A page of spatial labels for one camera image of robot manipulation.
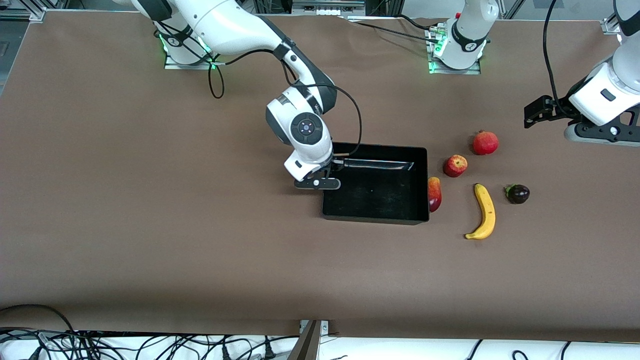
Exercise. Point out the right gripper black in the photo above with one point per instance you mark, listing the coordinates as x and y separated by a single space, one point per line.
336 167

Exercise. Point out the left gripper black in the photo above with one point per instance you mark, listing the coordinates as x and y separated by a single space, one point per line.
556 109

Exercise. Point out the small red apple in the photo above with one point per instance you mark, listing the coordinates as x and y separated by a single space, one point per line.
455 166

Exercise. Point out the yellow banana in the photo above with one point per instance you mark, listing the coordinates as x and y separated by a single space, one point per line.
486 210

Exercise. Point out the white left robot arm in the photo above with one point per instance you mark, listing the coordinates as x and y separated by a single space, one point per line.
595 95

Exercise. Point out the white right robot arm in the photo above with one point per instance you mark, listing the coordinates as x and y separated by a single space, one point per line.
225 25

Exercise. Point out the black plastic box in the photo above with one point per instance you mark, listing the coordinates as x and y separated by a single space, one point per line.
380 200

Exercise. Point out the grey electronics box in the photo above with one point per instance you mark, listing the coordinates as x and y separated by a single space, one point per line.
327 7

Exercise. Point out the red pomegranate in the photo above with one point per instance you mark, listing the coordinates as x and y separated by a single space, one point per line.
486 143

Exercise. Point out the round dark purple eggplant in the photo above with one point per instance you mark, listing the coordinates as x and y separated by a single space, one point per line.
519 194

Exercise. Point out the red yellow mango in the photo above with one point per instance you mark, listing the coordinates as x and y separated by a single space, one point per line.
434 192

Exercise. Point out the large table cover sheet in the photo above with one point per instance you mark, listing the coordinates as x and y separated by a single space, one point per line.
150 200

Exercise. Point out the black power plug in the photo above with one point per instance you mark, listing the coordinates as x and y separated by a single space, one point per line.
225 353
269 351

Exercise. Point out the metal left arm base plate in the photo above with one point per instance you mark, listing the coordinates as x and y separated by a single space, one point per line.
440 71

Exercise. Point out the aluminium corner bracket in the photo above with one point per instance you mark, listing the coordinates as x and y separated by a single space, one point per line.
610 26

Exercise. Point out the grey metal camera mount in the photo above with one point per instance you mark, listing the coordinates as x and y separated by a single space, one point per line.
307 345

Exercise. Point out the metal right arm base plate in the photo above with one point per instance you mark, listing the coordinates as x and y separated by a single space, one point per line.
180 66

